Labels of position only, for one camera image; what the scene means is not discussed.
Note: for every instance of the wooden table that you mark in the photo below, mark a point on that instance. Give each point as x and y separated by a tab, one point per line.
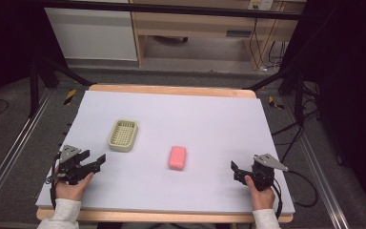
158	217

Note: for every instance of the wooden desk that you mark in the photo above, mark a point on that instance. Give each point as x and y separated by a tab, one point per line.
200	25

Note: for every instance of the black metal frame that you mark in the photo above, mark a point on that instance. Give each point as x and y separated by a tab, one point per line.
171	9

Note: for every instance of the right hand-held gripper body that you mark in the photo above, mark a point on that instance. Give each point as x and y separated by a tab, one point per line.
263	171

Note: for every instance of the yellow black striped tape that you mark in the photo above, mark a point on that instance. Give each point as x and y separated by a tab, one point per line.
274	103
70	96

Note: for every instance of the person's left hand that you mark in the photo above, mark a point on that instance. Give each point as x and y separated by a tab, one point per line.
73	188

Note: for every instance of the white cabinet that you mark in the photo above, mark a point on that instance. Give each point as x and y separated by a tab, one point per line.
92	31

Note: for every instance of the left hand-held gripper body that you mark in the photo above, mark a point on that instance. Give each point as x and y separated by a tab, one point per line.
71	167

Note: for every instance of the white foam mat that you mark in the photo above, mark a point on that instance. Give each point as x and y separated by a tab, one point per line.
171	127

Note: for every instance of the pink soap bar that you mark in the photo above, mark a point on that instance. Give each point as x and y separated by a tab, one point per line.
177	157

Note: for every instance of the metal floor rail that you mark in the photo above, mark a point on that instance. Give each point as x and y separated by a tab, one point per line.
319	178
11	149

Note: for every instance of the person's right hand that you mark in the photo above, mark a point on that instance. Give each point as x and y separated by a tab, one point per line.
261	194

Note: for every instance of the beige soap dish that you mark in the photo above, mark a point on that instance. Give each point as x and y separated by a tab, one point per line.
123	135

